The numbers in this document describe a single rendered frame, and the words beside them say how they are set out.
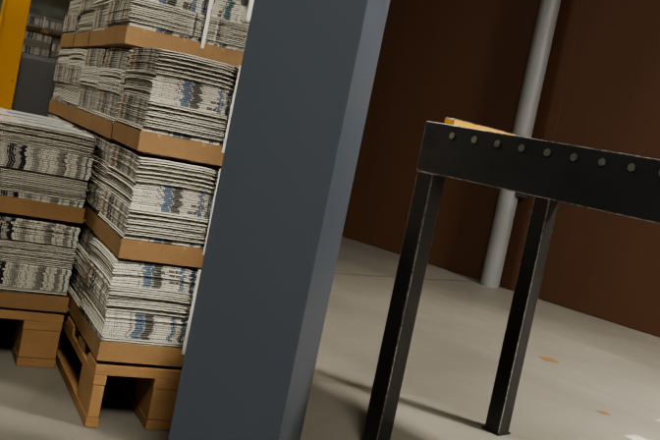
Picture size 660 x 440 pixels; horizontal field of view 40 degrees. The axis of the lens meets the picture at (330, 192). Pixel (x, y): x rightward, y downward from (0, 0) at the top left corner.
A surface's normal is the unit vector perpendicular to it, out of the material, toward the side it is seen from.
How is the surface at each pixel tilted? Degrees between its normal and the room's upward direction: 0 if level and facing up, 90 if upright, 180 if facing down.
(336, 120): 90
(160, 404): 90
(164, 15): 90
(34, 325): 90
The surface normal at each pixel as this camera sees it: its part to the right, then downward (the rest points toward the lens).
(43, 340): 0.41, 0.14
